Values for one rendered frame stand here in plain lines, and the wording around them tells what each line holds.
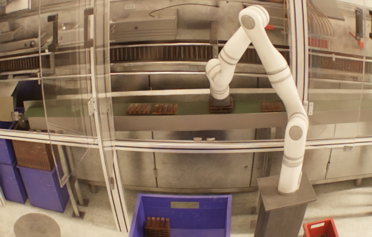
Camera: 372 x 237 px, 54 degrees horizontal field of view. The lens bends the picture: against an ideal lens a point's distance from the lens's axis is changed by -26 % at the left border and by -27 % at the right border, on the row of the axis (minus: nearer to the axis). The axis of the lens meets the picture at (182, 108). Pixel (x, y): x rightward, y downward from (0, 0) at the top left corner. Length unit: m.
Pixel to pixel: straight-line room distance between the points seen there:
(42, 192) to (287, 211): 1.46
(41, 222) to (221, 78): 1.13
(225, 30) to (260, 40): 0.83
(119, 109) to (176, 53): 0.36
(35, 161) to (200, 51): 1.07
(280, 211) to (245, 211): 0.83
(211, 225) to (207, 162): 0.50
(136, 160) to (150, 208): 0.52
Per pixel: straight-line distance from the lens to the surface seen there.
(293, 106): 1.63
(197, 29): 2.33
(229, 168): 2.45
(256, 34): 1.51
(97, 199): 2.69
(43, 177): 2.46
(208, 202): 1.96
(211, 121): 2.04
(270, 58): 1.53
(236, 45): 1.61
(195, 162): 2.44
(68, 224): 2.49
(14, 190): 2.67
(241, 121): 2.04
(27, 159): 2.44
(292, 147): 1.63
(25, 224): 2.14
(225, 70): 1.67
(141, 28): 2.03
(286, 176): 1.70
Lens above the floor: 1.58
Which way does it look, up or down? 25 degrees down
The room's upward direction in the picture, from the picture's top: 2 degrees counter-clockwise
